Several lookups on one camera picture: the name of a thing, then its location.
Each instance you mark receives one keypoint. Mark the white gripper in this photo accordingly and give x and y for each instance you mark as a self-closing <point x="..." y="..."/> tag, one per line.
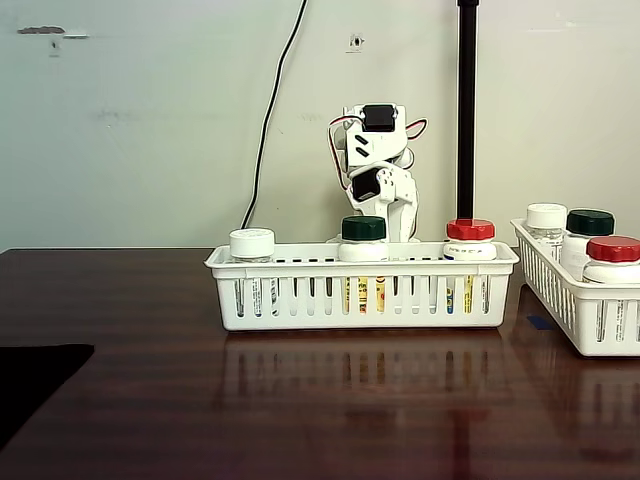
<point x="403" y="209"/>

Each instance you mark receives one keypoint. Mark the green-capped bottle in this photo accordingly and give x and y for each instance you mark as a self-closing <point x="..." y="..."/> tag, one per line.
<point x="363" y="228"/>
<point x="590" y="223"/>

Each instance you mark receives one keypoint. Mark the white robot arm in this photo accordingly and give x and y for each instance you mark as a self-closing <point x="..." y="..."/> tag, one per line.
<point x="375" y="145"/>

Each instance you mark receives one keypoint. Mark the red-capped bottle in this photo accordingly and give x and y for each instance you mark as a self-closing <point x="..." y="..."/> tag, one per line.
<point x="612" y="250"/>
<point x="470" y="231"/>

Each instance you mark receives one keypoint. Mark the white-capped bottle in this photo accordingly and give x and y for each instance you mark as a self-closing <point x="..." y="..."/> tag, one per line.
<point x="252" y="242"/>
<point x="546" y="216"/>

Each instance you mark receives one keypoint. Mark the black vertical pole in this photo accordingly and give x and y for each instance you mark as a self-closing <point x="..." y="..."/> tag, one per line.
<point x="467" y="100"/>

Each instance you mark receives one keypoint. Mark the blue tape strip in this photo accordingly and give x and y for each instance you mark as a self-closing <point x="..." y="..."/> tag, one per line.
<point x="540" y="322"/>

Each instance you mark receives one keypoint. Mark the black mat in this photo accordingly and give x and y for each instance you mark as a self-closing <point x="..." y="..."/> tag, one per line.
<point x="35" y="375"/>

